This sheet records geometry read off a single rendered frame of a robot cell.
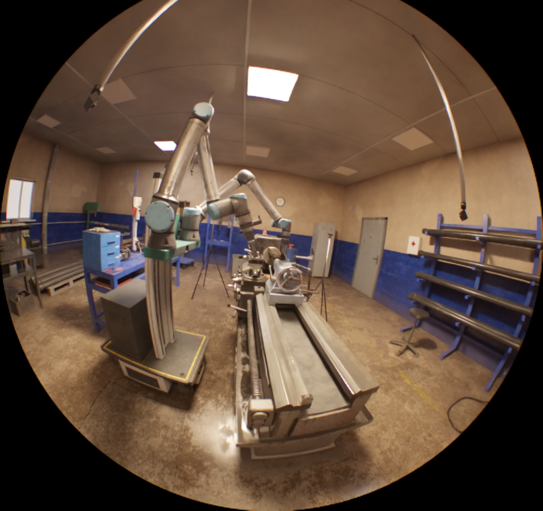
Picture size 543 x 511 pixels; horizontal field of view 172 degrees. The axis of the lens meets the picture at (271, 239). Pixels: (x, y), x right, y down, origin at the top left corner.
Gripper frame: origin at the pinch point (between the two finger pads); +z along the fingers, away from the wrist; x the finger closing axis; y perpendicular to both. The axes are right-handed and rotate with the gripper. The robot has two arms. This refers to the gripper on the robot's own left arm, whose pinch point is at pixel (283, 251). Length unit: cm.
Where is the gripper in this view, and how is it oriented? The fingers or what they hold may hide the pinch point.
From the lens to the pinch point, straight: 191.2
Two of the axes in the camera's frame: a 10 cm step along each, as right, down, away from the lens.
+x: -3.0, -1.1, 9.5
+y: 9.4, 1.0, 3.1
